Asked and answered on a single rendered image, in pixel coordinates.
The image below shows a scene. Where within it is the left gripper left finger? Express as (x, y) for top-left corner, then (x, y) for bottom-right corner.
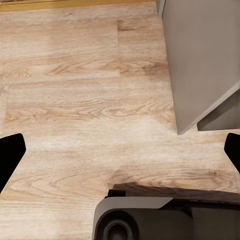
(0, 133), (26, 193)

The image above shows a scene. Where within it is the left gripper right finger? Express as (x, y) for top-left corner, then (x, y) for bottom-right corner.
(224, 133), (240, 173)

